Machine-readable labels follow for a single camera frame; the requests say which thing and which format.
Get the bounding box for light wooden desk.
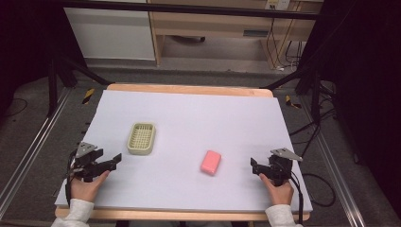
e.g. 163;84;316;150
147;0;324;69

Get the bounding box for person's right hand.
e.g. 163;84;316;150
258;173;295;206

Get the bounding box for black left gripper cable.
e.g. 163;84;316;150
63;150;78;208

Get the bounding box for wooden table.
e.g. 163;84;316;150
54;82;312;222

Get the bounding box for yellow black hazard tape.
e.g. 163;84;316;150
81;87;96;106
285;95;303;110

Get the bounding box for pink soap bar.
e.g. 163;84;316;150
200;149;222;177

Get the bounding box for dark curtain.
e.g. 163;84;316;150
0;0;89;121
297;0;401;218

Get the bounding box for black looped floor cable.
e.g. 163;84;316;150
302;172;337;208

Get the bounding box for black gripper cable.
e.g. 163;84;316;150
288;170;305;225
63;150;78;208

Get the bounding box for black stand legs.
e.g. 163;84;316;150
46;56;112;118
259;66;323;125

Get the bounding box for black horizontal frame bar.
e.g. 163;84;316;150
59;0;320;21

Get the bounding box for cables under desk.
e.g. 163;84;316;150
265;17;305;72

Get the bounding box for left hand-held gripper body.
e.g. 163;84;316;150
67;141;105;183

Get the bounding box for white cabinet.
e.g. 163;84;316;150
63;7;156;61

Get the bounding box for person's left hand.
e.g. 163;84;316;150
69;169;111;203

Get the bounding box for white foam board mat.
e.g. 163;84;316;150
53;89;314;214

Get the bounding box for beige plastic soap dish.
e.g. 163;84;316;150
126;121;157;156

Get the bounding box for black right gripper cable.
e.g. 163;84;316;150
288;170;305;225

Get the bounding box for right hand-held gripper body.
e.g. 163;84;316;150
266;147;304;187

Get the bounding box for white wall socket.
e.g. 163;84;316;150
265;0;290;11

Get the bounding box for metal floor rail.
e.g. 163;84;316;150
299;94;367;227
0;86;74;218

